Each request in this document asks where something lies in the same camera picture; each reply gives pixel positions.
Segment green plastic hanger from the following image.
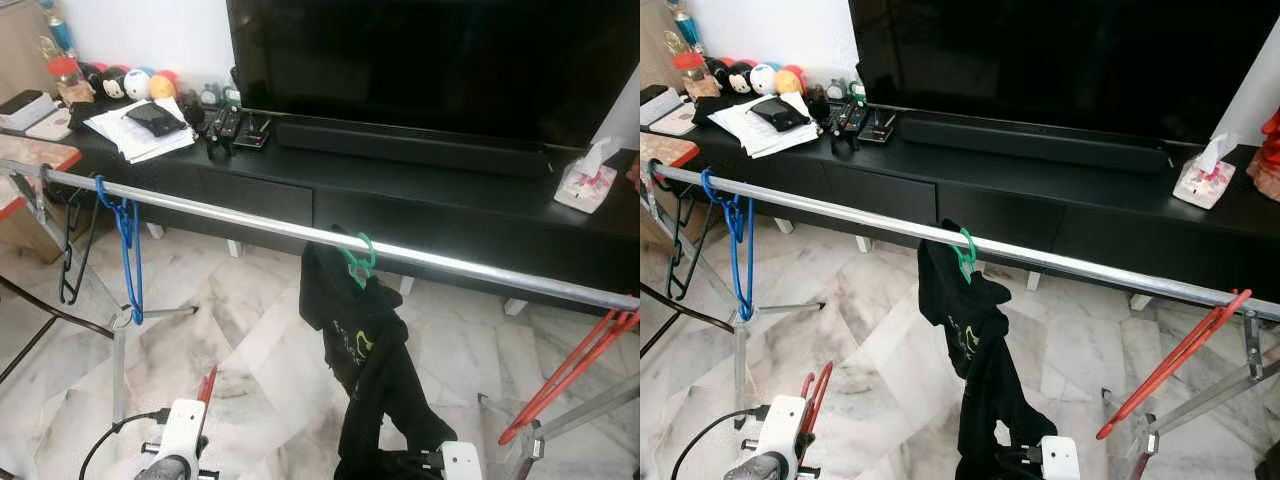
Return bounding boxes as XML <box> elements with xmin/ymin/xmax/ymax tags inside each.
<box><xmin>338</xmin><ymin>231</ymin><xmax>379</xmax><ymax>291</ymax></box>
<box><xmin>952</xmin><ymin>227</ymin><xmax>979</xmax><ymax>284</ymax></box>

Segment black printed t-shirt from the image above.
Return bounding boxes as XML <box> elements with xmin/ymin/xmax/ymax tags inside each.
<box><xmin>917</xmin><ymin>220</ymin><xmax>1063</xmax><ymax>480</ymax></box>
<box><xmin>298</xmin><ymin>240</ymin><xmax>463</xmax><ymax>480</ymax></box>

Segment black TV cabinet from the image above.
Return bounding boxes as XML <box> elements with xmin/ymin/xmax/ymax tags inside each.
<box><xmin>0</xmin><ymin>95</ymin><xmax>641</xmax><ymax>313</ymax></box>
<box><xmin>640</xmin><ymin>90</ymin><xmax>1280</xmax><ymax>306</ymax></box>

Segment silver metal clothes rack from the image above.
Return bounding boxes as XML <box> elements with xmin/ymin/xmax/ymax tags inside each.
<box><xmin>0</xmin><ymin>158</ymin><xmax>641</xmax><ymax>480</ymax></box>
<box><xmin>640</xmin><ymin>160</ymin><xmax>1280</xmax><ymax>480</ymax></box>

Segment black soundbar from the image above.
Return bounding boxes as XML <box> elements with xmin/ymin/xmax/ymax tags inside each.
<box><xmin>274</xmin><ymin>114</ymin><xmax>557</xmax><ymax>181</ymax></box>
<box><xmin>897</xmin><ymin>110</ymin><xmax>1171</xmax><ymax>176</ymax></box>

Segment white tissue box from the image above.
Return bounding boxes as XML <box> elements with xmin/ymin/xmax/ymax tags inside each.
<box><xmin>1172</xmin><ymin>132</ymin><xmax>1239</xmax><ymax>211</ymax></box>
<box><xmin>552</xmin><ymin>137</ymin><xmax>622</xmax><ymax>215</ymax></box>

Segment black remote control set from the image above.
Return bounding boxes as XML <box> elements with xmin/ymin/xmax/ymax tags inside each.
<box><xmin>828</xmin><ymin>100</ymin><xmax>899</xmax><ymax>148</ymax></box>
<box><xmin>205</xmin><ymin>105</ymin><xmax>273</xmax><ymax>153</ymax></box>

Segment black flat television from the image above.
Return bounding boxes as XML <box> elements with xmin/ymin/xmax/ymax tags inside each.
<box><xmin>848</xmin><ymin>0</ymin><xmax>1280</xmax><ymax>146</ymax></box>
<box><xmin>225</xmin><ymin>0</ymin><xmax>641</xmax><ymax>151</ymax></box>

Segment marble top folding table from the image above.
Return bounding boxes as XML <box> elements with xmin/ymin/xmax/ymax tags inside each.
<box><xmin>0</xmin><ymin>133</ymin><xmax>117</xmax><ymax>389</ymax></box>
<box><xmin>640</xmin><ymin>130</ymin><xmax>736</xmax><ymax>361</ymax></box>

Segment red seated figurine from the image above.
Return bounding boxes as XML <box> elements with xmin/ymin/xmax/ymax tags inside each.
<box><xmin>1247</xmin><ymin>108</ymin><xmax>1280</xmax><ymax>204</ymax></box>

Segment black wallet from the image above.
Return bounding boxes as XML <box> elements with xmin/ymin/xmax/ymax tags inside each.
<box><xmin>124</xmin><ymin>101</ymin><xmax>189</xmax><ymax>139</ymax></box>
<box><xmin>750</xmin><ymin>97</ymin><xmax>813</xmax><ymax>134</ymax></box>

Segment white paper stack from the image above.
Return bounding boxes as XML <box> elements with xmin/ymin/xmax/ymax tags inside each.
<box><xmin>84</xmin><ymin>96</ymin><xmax>198</xmax><ymax>165</ymax></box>
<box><xmin>708</xmin><ymin>92</ymin><xmax>823</xmax><ymax>161</ymax></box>

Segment white flat box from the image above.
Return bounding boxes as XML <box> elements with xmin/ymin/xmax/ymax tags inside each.
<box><xmin>0</xmin><ymin>88</ymin><xmax>73</xmax><ymax>142</ymax></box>
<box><xmin>640</xmin><ymin>84</ymin><xmax>699</xmax><ymax>138</ymax></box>

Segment light wooden cabinet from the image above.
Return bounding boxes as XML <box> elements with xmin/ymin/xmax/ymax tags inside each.
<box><xmin>0</xmin><ymin>0</ymin><xmax>49</xmax><ymax>96</ymax></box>
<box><xmin>640</xmin><ymin>0</ymin><xmax>676</xmax><ymax>91</ymax></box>

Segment blue bottle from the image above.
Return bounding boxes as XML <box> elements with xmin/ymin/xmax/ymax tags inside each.
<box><xmin>42</xmin><ymin>0</ymin><xmax>77</xmax><ymax>53</ymax></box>
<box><xmin>668</xmin><ymin>0</ymin><xmax>701</xmax><ymax>49</ymax></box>

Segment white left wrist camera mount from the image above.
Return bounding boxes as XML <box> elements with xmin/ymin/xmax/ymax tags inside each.
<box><xmin>157</xmin><ymin>397</ymin><xmax>209</xmax><ymax>473</ymax></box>
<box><xmin>757</xmin><ymin>394</ymin><xmax>809</xmax><ymax>471</ymax></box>

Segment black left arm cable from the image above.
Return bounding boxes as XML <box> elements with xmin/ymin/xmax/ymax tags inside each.
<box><xmin>78</xmin><ymin>407</ymin><xmax>173</xmax><ymax>480</ymax></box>
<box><xmin>670</xmin><ymin>403</ymin><xmax>771</xmax><ymax>480</ymax></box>

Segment black wire hanger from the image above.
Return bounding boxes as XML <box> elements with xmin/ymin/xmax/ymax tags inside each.
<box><xmin>665</xmin><ymin>185</ymin><xmax>713</xmax><ymax>301</ymax></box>
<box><xmin>57</xmin><ymin>183</ymin><xmax>107</xmax><ymax>307</ymax></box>

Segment blue wire hanger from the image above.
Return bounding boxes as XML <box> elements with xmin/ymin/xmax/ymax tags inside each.
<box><xmin>700</xmin><ymin>168</ymin><xmax>756</xmax><ymax>323</ymax></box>
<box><xmin>94</xmin><ymin>174</ymin><xmax>147</xmax><ymax>327</ymax></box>

